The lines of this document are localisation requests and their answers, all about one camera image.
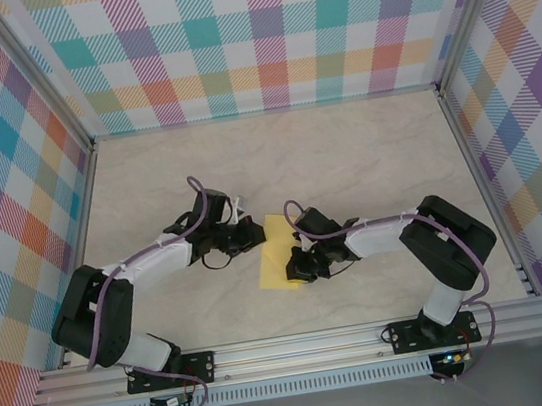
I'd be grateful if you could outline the yellow paper sheet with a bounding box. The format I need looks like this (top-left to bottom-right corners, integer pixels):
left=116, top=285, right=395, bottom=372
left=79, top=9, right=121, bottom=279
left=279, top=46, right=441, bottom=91
left=249, top=208, right=314, bottom=296

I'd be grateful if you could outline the right gripper black cable loop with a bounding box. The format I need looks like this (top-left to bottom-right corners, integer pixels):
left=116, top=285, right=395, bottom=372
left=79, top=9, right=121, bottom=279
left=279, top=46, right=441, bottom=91
left=324, top=256, right=358, bottom=280

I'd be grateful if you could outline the gripper black cable loop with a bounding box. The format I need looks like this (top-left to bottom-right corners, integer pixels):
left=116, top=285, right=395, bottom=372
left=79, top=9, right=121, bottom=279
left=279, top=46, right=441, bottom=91
left=199, top=248, right=234, bottom=274
left=324, top=256, right=358, bottom=280

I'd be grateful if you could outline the left gripper black cable loop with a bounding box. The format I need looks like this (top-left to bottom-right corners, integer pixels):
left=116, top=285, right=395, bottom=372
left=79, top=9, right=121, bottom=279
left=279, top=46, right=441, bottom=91
left=199, top=248, right=234, bottom=274

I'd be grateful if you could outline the wide aluminium mounting rail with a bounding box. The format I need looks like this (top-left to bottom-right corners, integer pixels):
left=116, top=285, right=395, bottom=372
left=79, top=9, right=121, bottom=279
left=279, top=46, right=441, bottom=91
left=26, top=295, right=542, bottom=406

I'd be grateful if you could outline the perforated metal cable tray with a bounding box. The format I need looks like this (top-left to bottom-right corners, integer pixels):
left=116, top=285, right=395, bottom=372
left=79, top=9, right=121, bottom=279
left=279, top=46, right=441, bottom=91
left=66, top=354, right=436, bottom=406

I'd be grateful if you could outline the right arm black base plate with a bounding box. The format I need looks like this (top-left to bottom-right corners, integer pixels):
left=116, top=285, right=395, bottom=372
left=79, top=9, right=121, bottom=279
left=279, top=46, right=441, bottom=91
left=386, top=308, right=483, bottom=357

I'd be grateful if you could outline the thin aluminium table edge rail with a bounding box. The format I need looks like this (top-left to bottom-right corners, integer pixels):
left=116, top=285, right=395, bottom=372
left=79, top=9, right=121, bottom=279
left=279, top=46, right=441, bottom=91
left=88, top=81, right=441, bottom=142

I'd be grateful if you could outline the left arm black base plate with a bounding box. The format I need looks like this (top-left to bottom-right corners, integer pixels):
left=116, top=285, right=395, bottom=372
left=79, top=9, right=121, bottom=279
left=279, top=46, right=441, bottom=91
left=123, top=347, right=221, bottom=397

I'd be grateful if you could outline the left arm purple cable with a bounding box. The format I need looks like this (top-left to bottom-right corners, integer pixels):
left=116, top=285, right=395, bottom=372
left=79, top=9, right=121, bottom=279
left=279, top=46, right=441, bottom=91
left=61, top=176, right=214, bottom=406

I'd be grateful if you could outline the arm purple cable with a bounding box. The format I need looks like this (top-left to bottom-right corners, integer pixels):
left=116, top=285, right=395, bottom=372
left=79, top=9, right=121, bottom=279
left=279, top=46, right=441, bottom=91
left=283, top=173, right=507, bottom=405
left=61, top=176, right=214, bottom=406

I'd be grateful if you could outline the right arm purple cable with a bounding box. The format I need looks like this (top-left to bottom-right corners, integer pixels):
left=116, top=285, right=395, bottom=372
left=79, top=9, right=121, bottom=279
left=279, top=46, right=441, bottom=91
left=283, top=173, right=507, bottom=405

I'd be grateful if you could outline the aluminium frame post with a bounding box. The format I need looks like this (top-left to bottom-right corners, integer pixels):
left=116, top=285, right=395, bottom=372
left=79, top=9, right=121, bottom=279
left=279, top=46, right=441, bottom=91
left=0, top=0, right=98, bottom=165
left=421, top=0, right=533, bottom=98

